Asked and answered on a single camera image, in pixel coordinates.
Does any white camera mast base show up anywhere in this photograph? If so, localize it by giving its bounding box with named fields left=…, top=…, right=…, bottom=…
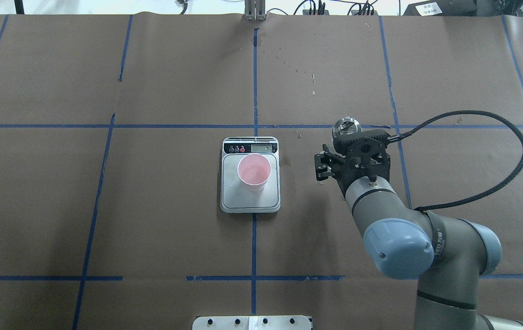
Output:
left=192, top=315, right=314, bottom=330

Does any aluminium frame post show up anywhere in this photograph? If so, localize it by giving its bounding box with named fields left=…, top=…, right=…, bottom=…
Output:
left=243, top=0, right=267, bottom=22

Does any pink paper cup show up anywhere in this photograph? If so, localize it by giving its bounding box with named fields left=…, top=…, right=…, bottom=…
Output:
left=237, top=153, right=272, bottom=192

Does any clear glass sauce bottle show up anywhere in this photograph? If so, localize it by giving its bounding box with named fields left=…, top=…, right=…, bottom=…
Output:
left=332, top=116, right=362, bottom=139

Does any black power box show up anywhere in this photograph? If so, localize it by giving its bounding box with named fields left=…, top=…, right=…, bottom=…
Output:
left=401, top=0, right=478, bottom=17

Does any silver digital kitchen scale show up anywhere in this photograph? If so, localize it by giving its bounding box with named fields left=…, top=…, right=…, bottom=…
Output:
left=220, top=136, right=282, bottom=214

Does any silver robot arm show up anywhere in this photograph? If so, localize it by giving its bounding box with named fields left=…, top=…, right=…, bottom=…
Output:
left=315, top=145, right=523, bottom=330

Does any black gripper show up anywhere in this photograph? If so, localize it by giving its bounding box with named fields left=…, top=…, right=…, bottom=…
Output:
left=314, top=144, right=391, bottom=196

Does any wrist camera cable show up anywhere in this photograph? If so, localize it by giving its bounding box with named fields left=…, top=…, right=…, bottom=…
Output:
left=387, top=110, right=523, bottom=212

